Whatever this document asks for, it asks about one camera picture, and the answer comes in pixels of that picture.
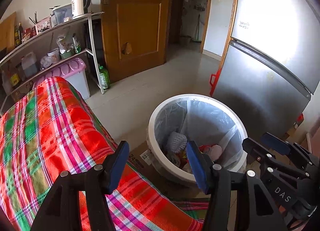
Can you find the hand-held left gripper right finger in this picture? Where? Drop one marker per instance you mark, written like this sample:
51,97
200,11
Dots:
197,168

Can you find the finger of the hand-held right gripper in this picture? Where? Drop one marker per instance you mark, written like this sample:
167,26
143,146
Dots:
252,149
275,143

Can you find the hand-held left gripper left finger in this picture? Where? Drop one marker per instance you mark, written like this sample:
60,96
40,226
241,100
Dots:
118,166

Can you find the large white foam fruit net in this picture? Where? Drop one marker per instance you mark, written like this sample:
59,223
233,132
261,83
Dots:
176,141

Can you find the white round waste bin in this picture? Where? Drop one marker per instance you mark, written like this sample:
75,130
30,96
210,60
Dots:
162,169

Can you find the white trash bin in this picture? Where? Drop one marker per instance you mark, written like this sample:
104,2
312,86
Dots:
212,121

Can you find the brown cardboard box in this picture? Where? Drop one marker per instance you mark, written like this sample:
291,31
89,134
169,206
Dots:
142,157

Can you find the red green plaid blanket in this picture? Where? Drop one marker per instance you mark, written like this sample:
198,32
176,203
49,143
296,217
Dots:
50,133

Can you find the red plastic stool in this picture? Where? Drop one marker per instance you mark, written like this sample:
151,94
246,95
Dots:
215,78

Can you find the silver refrigerator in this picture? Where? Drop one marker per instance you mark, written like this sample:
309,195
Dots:
262,58

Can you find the green plastic bottle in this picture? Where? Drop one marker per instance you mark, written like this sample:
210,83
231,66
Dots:
103,77

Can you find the lilac lidded storage box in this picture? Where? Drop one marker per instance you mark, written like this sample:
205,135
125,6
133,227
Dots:
72,76

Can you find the green bowl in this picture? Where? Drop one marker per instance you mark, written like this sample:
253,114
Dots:
66,54

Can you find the clear crumpled plastic bag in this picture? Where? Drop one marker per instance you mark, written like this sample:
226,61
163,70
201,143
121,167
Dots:
45,62

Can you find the white lidded tub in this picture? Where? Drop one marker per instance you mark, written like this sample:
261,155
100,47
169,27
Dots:
53,55

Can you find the plastic bag of groceries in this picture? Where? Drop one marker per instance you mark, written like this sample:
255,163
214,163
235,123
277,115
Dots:
66,42

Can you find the plastic jug with dark liquid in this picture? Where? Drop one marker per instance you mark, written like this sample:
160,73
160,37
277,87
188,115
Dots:
29,63

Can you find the yellow label sauce bottle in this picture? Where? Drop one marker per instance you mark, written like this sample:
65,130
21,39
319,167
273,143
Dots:
13,78

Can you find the clear white plastic bottle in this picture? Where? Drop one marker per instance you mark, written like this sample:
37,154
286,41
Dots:
6,82

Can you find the wooden door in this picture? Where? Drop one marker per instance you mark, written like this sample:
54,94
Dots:
135,21

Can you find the long white metal shelf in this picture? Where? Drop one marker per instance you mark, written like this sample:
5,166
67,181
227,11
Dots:
62,25

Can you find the red sauce jar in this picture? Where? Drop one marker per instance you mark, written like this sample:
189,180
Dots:
27,33
33,31

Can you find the pink utensil box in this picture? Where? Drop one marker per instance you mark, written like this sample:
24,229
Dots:
42,25

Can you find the clear plastic storage container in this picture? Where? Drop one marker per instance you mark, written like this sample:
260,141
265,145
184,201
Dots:
61,15

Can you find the green glass oil bottle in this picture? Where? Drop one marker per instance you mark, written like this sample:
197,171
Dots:
16,36

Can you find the dark soy sauce bottle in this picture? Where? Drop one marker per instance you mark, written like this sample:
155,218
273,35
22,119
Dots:
20,31

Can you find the white electric kettle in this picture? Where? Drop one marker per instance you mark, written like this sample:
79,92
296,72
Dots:
80,2

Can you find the black chopsticks bundle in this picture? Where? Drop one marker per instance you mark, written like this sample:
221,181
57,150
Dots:
33,18

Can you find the wooden cutting board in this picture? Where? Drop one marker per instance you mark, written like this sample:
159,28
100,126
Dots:
7,31

